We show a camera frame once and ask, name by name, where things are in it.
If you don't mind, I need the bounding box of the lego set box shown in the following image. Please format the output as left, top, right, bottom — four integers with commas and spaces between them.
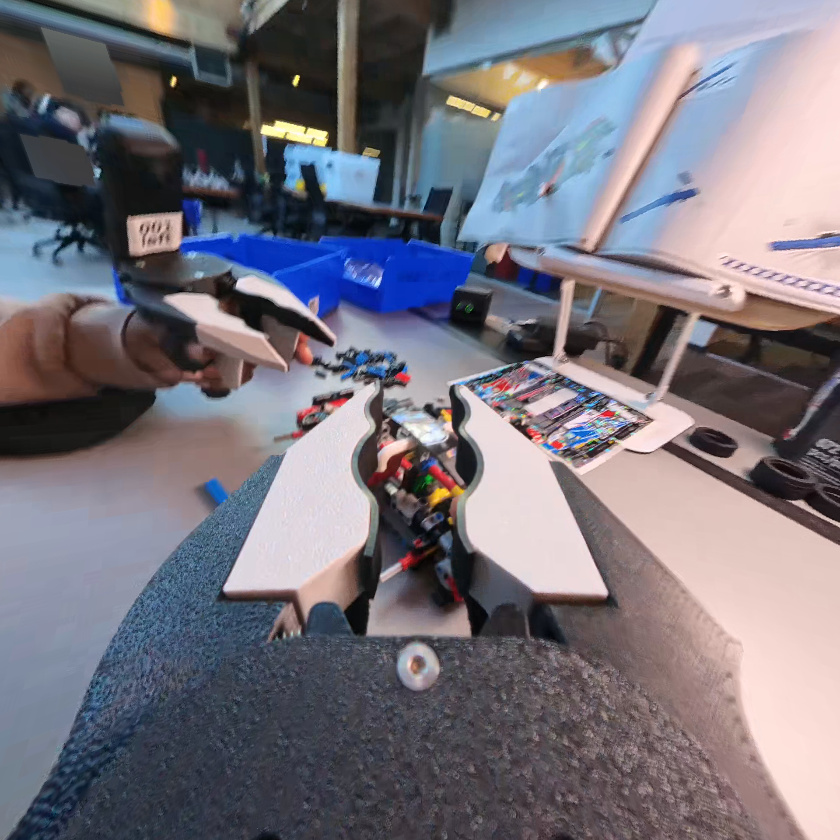
774, 367, 840, 488

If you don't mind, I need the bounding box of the black device with green display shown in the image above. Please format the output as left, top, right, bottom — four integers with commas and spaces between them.
451, 285, 494, 326

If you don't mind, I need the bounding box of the person's left hand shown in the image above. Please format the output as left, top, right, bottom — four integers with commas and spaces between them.
122, 308, 314, 395

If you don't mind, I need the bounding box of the black office chair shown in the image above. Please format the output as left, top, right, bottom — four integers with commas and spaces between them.
298, 164, 329, 240

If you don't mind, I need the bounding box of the person's left forearm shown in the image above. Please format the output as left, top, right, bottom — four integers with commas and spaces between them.
0, 294, 140, 406

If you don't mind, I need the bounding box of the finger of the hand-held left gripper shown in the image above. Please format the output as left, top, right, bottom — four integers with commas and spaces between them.
226, 274, 337, 358
163, 292, 291, 374

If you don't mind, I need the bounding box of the shiny sticker sheet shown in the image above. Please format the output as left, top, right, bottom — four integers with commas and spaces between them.
449, 361, 654, 475

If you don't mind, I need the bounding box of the pile of black blue pins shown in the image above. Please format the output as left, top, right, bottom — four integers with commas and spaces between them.
311, 348, 411, 389

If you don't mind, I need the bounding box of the lego instruction booklet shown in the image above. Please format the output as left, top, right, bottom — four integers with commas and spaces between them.
459, 0, 840, 316

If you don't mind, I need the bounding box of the blue storage bin with tag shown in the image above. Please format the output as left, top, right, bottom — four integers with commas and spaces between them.
115, 233, 345, 317

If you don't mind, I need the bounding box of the long wooden desk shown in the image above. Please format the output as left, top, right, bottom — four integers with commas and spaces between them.
325, 200, 444, 225

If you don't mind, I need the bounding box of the black device with cable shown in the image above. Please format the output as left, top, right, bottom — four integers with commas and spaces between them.
505, 318, 624, 361

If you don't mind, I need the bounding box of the partly built lego car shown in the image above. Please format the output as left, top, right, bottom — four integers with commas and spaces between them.
276, 387, 475, 608

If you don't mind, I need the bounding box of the white booklet stand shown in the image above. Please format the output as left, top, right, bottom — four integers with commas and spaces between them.
508, 244, 749, 455

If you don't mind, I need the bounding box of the row of black office chairs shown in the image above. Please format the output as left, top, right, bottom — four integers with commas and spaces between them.
0, 85, 107, 265

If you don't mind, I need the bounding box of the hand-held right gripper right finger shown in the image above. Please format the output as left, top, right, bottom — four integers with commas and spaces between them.
449, 385, 610, 636

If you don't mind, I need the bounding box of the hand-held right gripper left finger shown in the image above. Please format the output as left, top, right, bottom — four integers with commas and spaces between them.
222, 382, 385, 636

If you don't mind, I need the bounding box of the white plastic storage box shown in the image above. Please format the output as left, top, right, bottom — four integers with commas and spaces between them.
285, 146, 382, 202

